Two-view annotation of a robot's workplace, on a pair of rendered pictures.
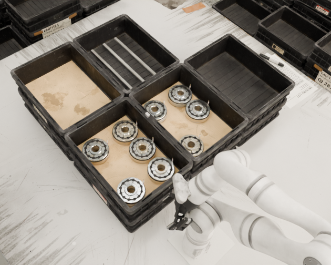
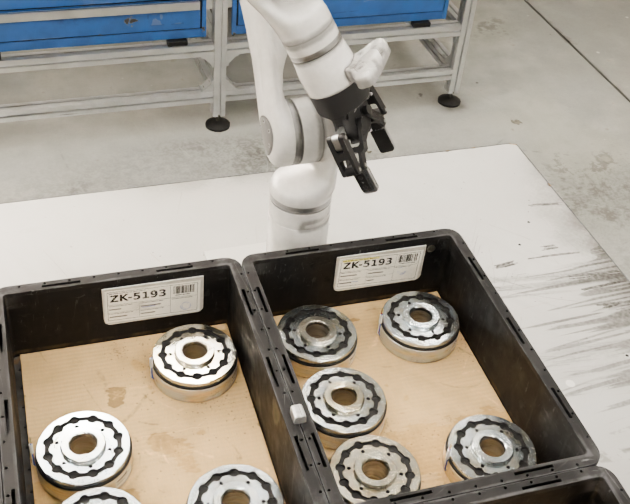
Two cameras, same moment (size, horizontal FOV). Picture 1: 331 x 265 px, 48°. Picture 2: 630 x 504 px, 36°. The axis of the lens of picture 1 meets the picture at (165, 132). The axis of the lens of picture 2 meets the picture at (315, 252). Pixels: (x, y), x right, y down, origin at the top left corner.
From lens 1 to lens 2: 1.54 m
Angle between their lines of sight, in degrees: 81
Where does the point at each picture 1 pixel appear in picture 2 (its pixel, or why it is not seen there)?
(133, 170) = (388, 381)
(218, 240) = not seen: hidden behind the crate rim
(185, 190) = (362, 54)
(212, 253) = not seen: hidden behind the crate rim
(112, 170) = (449, 402)
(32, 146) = not seen: outside the picture
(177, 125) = (182, 449)
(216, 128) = (66, 394)
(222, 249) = (238, 253)
